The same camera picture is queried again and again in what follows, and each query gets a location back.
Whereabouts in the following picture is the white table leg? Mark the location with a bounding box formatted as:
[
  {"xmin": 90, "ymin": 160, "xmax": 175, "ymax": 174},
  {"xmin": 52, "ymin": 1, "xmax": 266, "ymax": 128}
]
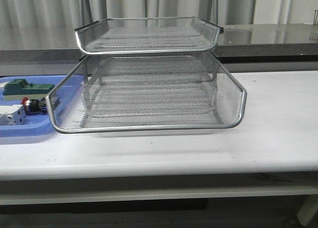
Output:
[{"xmin": 296, "ymin": 195, "xmax": 318, "ymax": 226}]

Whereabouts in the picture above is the white circuit breaker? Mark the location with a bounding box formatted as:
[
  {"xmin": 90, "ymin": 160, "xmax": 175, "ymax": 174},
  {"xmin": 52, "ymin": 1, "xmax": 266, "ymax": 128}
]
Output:
[{"xmin": 0, "ymin": 104, "xmax": 26, "ymax": 126}]

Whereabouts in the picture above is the silver wire rack frame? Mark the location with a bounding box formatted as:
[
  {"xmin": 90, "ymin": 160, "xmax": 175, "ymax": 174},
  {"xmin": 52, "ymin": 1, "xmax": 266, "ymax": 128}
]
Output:
[{"xmin": 78, "ymin": 0, "xmax": 224, "ymax": 127}]

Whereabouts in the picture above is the silver mesh tray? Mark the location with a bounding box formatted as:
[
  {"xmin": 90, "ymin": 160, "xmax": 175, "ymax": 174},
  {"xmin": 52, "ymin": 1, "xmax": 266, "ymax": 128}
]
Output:
[
  {"xmin": 83, "ymin": 87, "xmax": 214, "ymax": 127},
  {"xmin": 75, "ymin": 16, "xmax": 222, "ymax": 55},
  {"xmin": 46, "ymin": 52, "xmax": 247, "ymax": 134}
]

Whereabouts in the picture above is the blue plastic tray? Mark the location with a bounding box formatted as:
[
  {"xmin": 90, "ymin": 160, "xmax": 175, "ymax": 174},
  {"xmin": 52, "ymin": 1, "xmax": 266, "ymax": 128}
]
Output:
[{"xmin": 0, "ymin": 75, "xmax": 66, "ymax": 138}]

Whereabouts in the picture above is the green electrical module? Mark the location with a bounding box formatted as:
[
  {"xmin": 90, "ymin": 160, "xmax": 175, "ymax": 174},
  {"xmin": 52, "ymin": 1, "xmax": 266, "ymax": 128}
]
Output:
[{"xmin": 2, "ymin": 79, "xmax": 55, "ymax": 101}]

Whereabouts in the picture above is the red emergency stop button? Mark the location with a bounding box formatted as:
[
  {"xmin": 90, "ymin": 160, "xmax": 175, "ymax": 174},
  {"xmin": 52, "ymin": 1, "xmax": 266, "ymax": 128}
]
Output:
[{"xmin": 20, "ymin": 97, "xmax": 48, "ymax": 114}]

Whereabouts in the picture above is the grey stone counter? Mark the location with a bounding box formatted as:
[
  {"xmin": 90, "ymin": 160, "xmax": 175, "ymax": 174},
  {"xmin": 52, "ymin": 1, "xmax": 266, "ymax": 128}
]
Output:
[{"xmin": 0, "ymin": 24, "xmax": 318, "ymax": 76}]

